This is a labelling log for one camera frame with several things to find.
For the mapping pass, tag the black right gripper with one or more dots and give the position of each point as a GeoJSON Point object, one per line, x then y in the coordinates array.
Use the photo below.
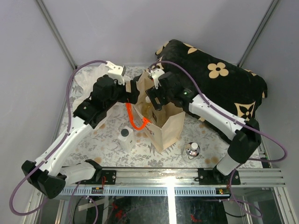
{"type": "Point", "coordinates": [154, 93]}

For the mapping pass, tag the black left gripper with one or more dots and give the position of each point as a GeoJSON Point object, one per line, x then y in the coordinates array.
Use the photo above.
{"type": "Point", "coordinates": [131, 97]}

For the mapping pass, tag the clear bottle yellow liquid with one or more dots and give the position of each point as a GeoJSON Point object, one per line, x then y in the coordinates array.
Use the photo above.
{"type": "Point", "coordinates": [147, 108]}

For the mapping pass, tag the beige canvas bag orange handles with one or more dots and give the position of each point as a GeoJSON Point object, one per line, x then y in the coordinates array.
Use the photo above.
{"type": "Point", "coordinates": [163, 127]}

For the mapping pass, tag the white bottle black cap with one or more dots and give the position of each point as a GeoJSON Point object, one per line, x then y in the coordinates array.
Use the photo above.
{"type": "Point", "coordinates": [126, 139]}

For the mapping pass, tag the round silver bottle white cap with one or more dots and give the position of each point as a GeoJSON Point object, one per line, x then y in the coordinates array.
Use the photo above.
{"type": "Point", "coordinates": [192, 150]}

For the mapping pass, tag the clear square bottle black cap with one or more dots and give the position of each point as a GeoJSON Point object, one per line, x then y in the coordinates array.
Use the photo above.
{"type": "Point", "coordinates": [159, 117]}

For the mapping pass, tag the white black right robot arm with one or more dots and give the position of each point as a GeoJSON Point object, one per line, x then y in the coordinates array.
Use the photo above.
{"type": "Point", "coordinates": [242, 135]}

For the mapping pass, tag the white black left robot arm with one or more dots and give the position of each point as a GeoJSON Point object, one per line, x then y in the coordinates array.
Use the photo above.
{"type": "Point", "coordinates": [47, 173]}

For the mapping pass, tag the floral patterned tablecloth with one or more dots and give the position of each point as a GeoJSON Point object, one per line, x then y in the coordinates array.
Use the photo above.
{"type": "Point", "coordinates": [102, 146]}

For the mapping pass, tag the white crumpled cloth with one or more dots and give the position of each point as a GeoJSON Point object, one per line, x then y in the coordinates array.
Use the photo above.
{"type": "Point", "coordinates": [83, 84]}

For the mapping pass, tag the black floral plush blanket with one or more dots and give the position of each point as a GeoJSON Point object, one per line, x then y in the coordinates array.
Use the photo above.
{"type": "Point", "coordinates": [237, 90]}

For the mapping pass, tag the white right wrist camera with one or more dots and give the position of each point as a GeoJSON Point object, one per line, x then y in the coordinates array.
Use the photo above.
{"type": "Point", "coordinates": [154, 76]}

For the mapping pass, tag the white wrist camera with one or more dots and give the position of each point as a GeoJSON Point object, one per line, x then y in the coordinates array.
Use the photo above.
{"type": "Point", "coordinates": [116, 72]}
{"type": "Point", "coordinates": [154, 76]}

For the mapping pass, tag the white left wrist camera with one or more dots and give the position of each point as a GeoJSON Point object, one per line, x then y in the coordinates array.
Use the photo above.
{"type": "Point", "coordinates": [116, 72]}

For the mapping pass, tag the aluminium frame rail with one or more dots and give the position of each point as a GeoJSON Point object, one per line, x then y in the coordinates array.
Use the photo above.
{"type": "Point", "coordinates": [156, 182]}

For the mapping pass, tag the left aluminium corner post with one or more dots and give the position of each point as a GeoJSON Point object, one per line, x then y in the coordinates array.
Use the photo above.
{"type": "Point", "coordinates": [54, 30]}

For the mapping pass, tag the aluminium corner post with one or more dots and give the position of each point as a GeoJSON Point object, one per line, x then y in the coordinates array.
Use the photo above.
{"type": "Point", "coordinates": [263, 23]}
{"type": "Point", "coordinates": [54, 30]}

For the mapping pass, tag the right aluminium corner post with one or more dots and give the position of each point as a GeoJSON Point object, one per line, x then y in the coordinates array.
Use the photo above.
{"type": "Point", "coordinates": [263, 23]}

